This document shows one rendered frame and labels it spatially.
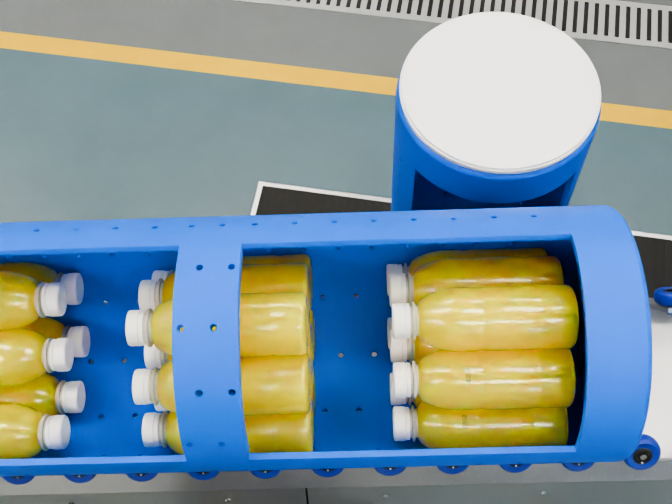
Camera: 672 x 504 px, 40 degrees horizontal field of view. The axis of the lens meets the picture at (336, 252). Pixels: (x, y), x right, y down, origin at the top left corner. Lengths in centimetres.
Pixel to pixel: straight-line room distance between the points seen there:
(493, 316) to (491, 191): 33
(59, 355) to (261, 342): 26
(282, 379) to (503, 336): 24
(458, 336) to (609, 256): 17
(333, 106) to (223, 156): 34
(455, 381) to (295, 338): 18
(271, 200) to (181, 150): 40
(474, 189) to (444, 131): 9
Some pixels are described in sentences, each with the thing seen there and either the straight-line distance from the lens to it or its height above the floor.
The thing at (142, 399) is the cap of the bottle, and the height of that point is 111.
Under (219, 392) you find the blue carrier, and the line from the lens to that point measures 92.
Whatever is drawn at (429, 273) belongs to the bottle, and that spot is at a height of 114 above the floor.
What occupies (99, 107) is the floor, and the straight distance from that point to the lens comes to 268.
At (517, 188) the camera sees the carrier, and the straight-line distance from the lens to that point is 127.
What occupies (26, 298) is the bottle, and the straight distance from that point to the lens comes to 109.
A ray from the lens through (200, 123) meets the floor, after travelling 258.
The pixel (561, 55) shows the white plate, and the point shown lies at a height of 104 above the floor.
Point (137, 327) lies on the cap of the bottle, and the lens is 100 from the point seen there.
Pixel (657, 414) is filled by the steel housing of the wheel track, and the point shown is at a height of 93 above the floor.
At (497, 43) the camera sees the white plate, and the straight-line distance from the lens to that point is 136.
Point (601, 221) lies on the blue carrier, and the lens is 100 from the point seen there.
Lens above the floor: 205
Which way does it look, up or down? 62 degrees down
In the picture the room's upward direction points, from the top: 4 degrees counter-clockwise
